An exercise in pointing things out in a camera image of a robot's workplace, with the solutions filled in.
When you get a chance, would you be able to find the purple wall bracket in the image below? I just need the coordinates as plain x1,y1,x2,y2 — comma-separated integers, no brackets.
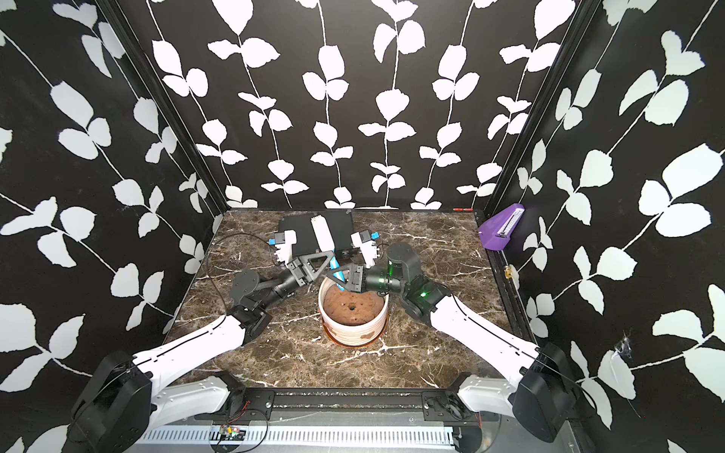
478,203,525,251

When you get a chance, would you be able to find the white ceramic pot with mud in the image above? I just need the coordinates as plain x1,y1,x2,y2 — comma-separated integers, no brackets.
317,279,389,348

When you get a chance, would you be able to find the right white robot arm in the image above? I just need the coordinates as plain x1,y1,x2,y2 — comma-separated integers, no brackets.
326,243,582,443

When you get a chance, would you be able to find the white slotted cable duct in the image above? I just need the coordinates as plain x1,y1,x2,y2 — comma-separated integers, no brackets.
134,425,455,449

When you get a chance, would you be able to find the black front mounting rail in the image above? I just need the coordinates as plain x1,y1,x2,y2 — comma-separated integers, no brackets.
225,388,513,426

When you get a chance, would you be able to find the black hard case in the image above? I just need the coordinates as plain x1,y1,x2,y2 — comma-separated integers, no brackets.
279,211,354,257

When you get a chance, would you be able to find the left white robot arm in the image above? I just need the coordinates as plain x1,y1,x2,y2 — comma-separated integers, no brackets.
62,252,335,452

